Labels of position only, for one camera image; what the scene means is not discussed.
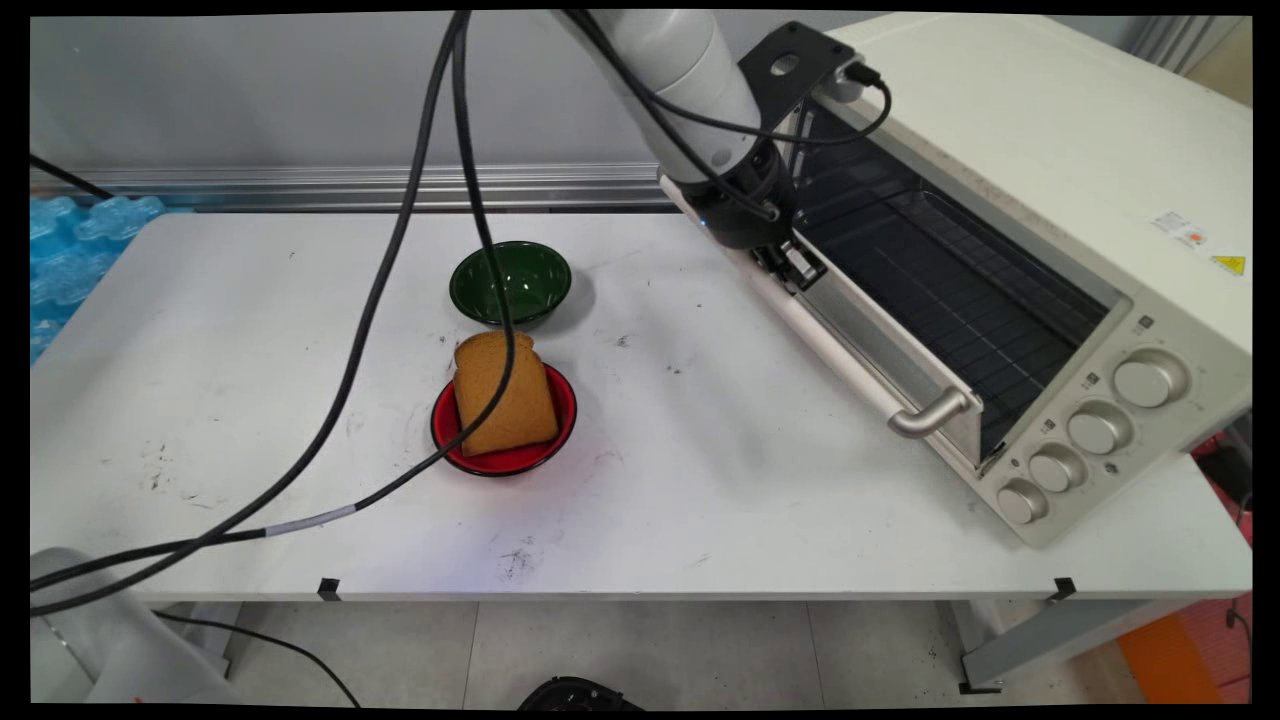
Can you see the black round floor object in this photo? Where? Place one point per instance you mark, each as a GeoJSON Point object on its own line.
{"type": "Point", "coordinates": [575, 695]}

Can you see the largest silver oven knob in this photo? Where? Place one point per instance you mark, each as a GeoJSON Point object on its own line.
{"type": "Point", "coordinates": [1148, 381]}

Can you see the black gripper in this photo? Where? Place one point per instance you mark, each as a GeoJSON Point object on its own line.
{"type": "Point", "coordinates": [745, 205]}

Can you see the cream toaster oven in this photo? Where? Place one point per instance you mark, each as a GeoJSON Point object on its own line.
{"type": "Point", "coordinates": [1060, 140]}

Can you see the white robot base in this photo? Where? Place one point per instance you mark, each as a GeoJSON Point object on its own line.
{"type": "Point", "coordinates": [100, 650]}

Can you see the red bowl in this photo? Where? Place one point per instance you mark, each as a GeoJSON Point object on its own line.
{"type": "Point", "coordinates": [510, 460]}

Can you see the white oven label sticker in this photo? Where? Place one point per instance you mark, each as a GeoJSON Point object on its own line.
{"type": "Point", "coordinates": [1180, 229]}

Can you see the small silver oven knob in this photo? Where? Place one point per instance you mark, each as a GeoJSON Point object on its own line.
{"type": "Point", "coordinates": [1055, 469]}
{"type": "Point", "coordinates": [1020, 502]}

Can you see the black tape piece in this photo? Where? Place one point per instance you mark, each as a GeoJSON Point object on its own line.
{"type": "Point", "coordinates": [329, 589]}
{"type": "Point", "coordinates": [1064, 588]}

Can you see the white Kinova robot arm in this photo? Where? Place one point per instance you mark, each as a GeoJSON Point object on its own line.
{"type": "Point", "coordinates": [680, 80]}

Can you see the medium silver oven knob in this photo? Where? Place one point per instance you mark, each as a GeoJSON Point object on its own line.
{"type": "Point", "coordinates": [1098, 430]}

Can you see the green bowl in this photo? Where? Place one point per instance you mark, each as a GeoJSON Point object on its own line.
{"type": "Point", "coordinates": [530, 285]}

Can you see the brown bread slice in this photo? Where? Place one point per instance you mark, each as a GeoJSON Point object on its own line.
{"type": "Point", "coordinates": [490, 400]}

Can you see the aluminium rail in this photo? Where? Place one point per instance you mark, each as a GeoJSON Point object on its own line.
{"type": "Point", "coordinates": [300, 186]}

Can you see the blue bubble wrap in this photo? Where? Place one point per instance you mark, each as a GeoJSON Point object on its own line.
{"type": "Point", "coordinates": [70, 260]}

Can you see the grey table leg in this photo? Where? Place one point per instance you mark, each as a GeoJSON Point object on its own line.
{"type": "Point", "coordinates": [1060, 635]}

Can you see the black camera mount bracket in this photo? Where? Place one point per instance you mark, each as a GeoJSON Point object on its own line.
{"type": "Point", "coordinates": [805, 50]}

